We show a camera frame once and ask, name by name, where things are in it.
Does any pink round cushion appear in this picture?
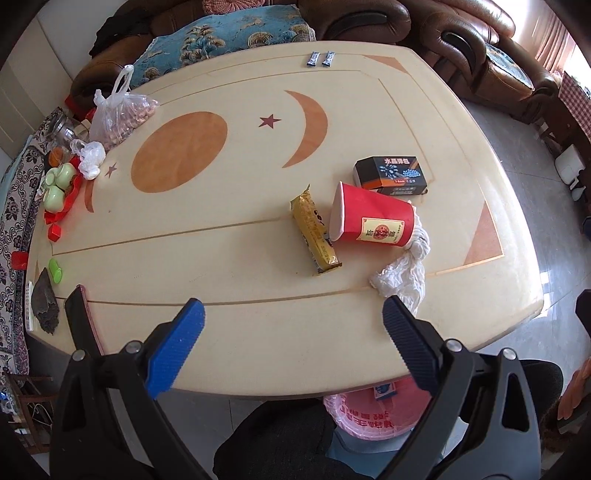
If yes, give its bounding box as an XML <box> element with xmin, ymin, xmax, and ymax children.
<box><xmin>203</xmin><ymin>0</ymin><xmax>269</xmax><ymax>14</ymax></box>

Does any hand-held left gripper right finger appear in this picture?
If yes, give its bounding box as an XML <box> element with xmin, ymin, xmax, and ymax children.
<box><xmin>381</xmin><ymin>294</ymin><xmax>542</xmax><ymax>480</ymax></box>

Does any beige wooden table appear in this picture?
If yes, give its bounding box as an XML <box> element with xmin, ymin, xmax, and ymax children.
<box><xmin>25</xmin><ymin>42</ymin><xmax>546</xmax><ymax>400</ymax></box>

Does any glass jar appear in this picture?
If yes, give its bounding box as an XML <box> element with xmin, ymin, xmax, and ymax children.
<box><xmin>46</xmin><ymin>115</ymin><xmax>88</xmax><ymax>153</ymax></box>

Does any brown wooden stool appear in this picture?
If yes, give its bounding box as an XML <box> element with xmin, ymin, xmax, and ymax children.
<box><xmin>7</xmin><ymin>374</ymin><xmax>54</xmax><ymax>457</ymax></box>

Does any dark clothing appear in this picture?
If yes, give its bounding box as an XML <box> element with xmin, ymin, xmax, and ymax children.
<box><xmin>89</xmin><ymin>16</ymin><xmax>153</xmax><ymax>58</ymax></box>

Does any blue armchair cushion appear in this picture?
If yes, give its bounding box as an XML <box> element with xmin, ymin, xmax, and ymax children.
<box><xmin>485</xmin><ymin>44</ymin><xmax>534</xmax><ymax>90</ymax></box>

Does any blue floral sofa cover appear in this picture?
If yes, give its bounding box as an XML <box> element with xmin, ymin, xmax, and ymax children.
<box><xmin>131</xmin><ymin>9</ymin><xmax>317</xmax><ymax>90</ymax></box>

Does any brown leather sofa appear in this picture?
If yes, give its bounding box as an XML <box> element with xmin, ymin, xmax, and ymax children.
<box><xmin>69</xmin><ymin>0</ymin><xmax>411</xmax><ymax>112</ymax></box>

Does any yellow snack wrapper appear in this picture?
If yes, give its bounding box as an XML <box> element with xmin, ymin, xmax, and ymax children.
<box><xmin>290</xmin><ymin>185</ymin><xmax>343</xmax><ymax>276</ymax></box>

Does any green cup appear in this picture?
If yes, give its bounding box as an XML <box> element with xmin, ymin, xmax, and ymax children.
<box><xmin>44</xmin><ymin>186</ymin><xmax>68</xmax><ymax>210</ymax></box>
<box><xmin>48</xmin><ymin>164</ymin><xmax>77</xmax><ymax>185</ymax></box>

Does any red paper cup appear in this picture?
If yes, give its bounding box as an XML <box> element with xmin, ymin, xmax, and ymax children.
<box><xmin>329</xmin><ymin>181</ymin><xmax>416</xmax><ymax>247</ymax></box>

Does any person's left leg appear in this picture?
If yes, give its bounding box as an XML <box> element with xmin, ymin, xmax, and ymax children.
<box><xmin>215</xmin><ymin>401</ymin><xmax>335</xmax><ymax>480</ymax></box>

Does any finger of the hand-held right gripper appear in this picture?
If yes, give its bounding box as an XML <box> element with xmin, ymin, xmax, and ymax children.
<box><xmin>575</xmin><ymin>288</ymin><xmax>591</xmax><ymax>334</ymax></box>

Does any white ruler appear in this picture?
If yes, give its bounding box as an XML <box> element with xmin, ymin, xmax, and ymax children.
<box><xmin>25</xmin><ymin>279</ymin><xmax>38</xmax><ymax>330</ymax></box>

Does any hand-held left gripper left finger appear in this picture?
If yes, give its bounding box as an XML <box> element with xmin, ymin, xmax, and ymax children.
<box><xmin>50</xmin><ymin>298</ymin><xmax>206</xmax><ymax>480</ymax></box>

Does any black box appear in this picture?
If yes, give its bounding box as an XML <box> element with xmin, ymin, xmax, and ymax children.
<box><xmin>353</xmin><ymin>156</ymin><xmax>428</xmax><ymax>195</ymax></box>

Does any pink curtain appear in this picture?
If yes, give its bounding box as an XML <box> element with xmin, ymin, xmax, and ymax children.
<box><xmin>533</xmin><ymin>28</ymin><xmax>580</xmax><ymax>77</ymax></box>

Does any small white plastic bag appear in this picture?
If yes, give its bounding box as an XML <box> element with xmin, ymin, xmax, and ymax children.
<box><xmin>69</xmin><ymin>141</ymin><xmax>107</xmax><ymax>181</ymax></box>

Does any checkered tablecloth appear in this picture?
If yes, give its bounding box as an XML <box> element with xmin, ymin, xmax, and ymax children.
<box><xmin>558</xmin><ymin>71</ymin><xmax>591</xmax><ymax>139</ymax></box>

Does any brown leather armchair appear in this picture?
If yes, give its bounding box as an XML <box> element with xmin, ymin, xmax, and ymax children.
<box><xmin>402</xmin><ymin>0</ymin><xmax>559</xmax><ymax>123</ymax></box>

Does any patterned blanket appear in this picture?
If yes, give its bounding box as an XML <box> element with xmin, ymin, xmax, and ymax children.
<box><xmin>0</xmin><ymin>108</ymin><xmax>70</xmax><ymax>370</ymax></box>

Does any plastic bag of peanuts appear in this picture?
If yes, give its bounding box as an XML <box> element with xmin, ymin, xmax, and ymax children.
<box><xmin>88</xmin><ymin>65</ymin><xmax>160</xmax><ymax>151</ymax></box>

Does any beige wardrobe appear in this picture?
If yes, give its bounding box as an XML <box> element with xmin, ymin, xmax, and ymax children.
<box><xmin>0</xmin><ymin>4</ymin><xmax>107</xmax><ymax>153</ymax></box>

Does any dark cloth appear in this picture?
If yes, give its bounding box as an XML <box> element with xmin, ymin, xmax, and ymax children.
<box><xmin>32</xmin><ymin>268</ymin><xmax>61</xmax><ymax>333</ymax></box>

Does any smartphone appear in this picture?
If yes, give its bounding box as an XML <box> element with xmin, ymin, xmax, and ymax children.
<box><xmin>64</xmin><ymin>285</ymin><xmax>105</xmax><ymax>356</ymax></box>

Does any bin with pink bag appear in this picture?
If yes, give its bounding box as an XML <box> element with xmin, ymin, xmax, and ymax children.
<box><xmin>323</xmin><ymin>376</ymin><xmax>437</xmax><ymax>460</ymax></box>

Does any red tray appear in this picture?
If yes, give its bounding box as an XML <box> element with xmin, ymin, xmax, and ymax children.
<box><xmin>44</xmin><ymin>157</ymin><xmax>95</xmax><ymax>224</ymax></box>

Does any white appliance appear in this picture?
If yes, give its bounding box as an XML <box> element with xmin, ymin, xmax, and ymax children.
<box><xmin>554</xmin><ymin>144</ymin><xmax>583</xmax><ymax>182</ymax></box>

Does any white tissue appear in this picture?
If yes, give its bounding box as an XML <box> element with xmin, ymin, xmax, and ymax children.
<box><xmin>368</xmin><ymin>208</ymin><xmax>431</xmax><ymax>315</ymax></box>

